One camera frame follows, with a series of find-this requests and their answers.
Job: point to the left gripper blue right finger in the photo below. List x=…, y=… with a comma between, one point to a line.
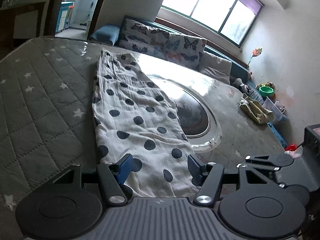
x=208, y=177

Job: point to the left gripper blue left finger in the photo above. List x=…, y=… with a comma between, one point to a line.
x=112, y=181

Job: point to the white navy polka dot garment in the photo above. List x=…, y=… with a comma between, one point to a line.
x=133, y=115

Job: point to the clear plastic storage box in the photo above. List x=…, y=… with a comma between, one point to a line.
x=278, y=114

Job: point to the yellow folded cloth pile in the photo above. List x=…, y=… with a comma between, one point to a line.
x=255, y=110

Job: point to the green toy bowl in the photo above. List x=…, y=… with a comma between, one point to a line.
x=266, y=91

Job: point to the grey stuffed toy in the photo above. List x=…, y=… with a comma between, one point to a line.
x=238, y=83

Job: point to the beige plain cushion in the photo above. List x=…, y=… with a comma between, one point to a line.
x=215, y=67

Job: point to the butterfly print cushion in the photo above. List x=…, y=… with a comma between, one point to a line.
x=177, y=48

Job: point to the colourful pinwheel toy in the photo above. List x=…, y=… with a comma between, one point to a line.
x=255, y=53

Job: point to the blue sofa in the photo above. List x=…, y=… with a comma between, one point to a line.
x=110, y=34

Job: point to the green framed window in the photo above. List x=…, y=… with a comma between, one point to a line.
x=227, y=18

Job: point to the blue white storage cabinet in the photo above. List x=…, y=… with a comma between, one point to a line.
x=64, y=16

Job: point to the dark wooden side table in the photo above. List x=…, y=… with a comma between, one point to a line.
x=22, y=21

